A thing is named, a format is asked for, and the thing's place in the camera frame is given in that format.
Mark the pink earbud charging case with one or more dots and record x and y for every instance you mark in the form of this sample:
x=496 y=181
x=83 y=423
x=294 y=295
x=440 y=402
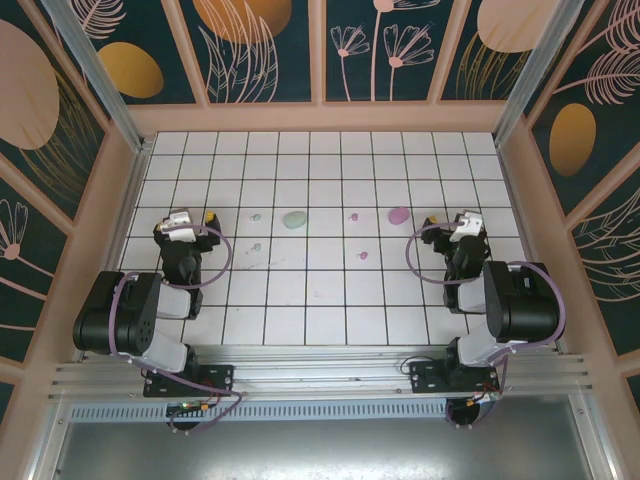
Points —
x=398 y=215

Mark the green earbud charging case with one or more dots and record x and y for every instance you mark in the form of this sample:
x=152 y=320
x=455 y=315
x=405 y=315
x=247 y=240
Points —
x=294 y=220

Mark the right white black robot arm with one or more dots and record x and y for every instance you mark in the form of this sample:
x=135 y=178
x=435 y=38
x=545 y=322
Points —
x=525 y=300

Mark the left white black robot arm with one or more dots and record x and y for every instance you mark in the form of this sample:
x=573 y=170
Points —
x=100 y=310

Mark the grey metal sheet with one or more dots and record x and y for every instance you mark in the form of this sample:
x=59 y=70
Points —
x=320 y=450

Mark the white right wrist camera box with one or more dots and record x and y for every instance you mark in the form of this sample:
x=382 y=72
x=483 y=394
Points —
x=467 y=222

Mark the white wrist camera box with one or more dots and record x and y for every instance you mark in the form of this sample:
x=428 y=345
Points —
x=177 y=222
x=467 y=222

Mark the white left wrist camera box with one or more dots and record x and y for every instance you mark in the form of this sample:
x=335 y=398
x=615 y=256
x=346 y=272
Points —
x=177 y=222

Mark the aluminium corner post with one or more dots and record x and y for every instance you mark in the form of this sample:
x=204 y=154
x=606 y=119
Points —
x=530 y=75
x=100 y=85

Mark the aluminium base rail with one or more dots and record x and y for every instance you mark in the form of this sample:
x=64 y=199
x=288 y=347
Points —
x=320 y=370

